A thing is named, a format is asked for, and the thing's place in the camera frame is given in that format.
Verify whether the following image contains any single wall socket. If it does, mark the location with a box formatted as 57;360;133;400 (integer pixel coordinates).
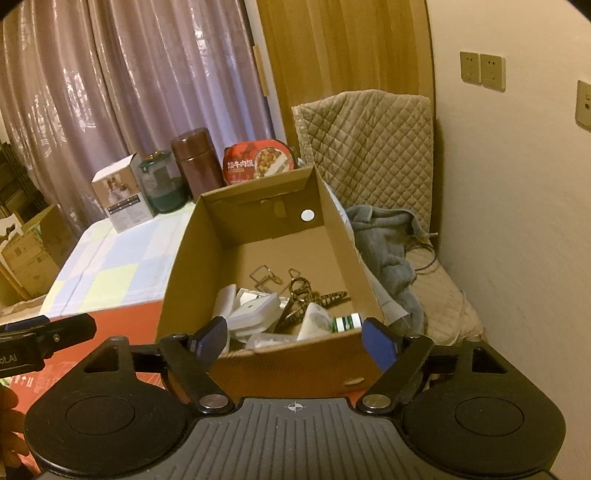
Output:
575;79;591;126

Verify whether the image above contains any person's left hand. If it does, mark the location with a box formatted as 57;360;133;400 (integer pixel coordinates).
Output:
0;387;28;468

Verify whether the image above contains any white metal tray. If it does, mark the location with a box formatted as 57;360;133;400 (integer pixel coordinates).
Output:
213;285;240;324

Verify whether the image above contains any wooden door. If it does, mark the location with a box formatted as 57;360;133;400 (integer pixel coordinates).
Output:
256;0;433;154

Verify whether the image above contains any folded step ladder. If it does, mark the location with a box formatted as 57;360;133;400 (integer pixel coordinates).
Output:
0;140;38;219

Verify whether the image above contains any beige quilted blanket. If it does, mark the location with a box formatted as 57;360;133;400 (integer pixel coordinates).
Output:
291;89;435;237

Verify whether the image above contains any white remote control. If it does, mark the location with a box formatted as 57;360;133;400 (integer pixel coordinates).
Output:
235;287;267;306

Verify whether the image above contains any brown metal canister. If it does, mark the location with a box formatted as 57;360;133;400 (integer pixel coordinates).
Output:
171;126;225;200

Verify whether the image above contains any metal wire puzzle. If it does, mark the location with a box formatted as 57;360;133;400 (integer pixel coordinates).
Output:
249;265;283;289

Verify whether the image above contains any double wall socket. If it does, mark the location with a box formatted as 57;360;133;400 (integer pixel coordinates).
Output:
459;50;507;91

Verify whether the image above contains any brown cardboard box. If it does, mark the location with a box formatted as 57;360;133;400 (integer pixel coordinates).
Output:
156;165;389;403

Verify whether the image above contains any small white green-striped bottle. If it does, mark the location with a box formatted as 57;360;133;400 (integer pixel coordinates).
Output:
332;312;363;333

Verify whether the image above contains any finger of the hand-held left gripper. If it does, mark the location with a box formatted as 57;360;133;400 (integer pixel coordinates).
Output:
0;312;98;356
0;315;49;334

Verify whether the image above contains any stored cardboard carton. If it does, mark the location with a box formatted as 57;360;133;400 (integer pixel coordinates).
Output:
0;202;75;302

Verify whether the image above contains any red instant meal bowl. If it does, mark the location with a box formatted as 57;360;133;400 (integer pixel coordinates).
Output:
222;140;297;186

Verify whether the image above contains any beige bed sheet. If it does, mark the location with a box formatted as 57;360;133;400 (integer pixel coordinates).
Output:
405;234;486;343

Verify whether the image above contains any grey towel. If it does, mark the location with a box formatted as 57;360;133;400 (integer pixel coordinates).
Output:
344;205;433;343

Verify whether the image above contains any mauve curtain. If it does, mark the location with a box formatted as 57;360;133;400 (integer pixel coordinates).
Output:
0;0;279;234

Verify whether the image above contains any pastel checked tablecloth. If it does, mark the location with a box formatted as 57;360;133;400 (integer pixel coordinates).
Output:
39;202;200;320

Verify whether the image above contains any white product box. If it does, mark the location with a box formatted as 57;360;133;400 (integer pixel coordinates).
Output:
90;152;156;233

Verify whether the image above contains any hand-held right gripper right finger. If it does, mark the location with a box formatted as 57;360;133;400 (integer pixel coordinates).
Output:
355;316;509;416

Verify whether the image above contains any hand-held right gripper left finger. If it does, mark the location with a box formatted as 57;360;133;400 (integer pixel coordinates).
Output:
81;316;236;415

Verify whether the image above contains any green glass jar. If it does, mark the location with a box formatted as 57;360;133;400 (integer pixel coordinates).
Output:
138;150;188;214

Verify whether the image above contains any dark cable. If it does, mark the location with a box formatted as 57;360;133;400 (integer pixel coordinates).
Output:
405;230;463;343

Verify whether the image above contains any white three-pin plug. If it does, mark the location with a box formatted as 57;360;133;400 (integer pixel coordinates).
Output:
228;296;284;336

